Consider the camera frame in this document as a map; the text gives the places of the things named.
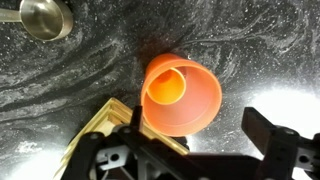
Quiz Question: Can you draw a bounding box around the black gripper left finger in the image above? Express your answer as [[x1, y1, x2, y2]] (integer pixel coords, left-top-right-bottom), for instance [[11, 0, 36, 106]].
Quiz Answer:
[[114, 105, 188, 180]]

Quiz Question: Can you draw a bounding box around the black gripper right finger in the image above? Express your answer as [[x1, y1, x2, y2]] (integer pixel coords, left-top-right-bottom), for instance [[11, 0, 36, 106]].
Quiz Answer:
[[240, 106, 302, 180]]

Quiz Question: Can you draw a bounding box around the steel measuring cup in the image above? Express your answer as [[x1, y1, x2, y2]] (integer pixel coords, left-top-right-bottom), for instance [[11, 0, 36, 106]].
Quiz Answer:
[[0, 0, 75, 42]]

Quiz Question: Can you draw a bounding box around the big orange plastic cup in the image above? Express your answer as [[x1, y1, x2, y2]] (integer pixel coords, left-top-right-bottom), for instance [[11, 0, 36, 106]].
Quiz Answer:
[[140, 53, 223, 138]]

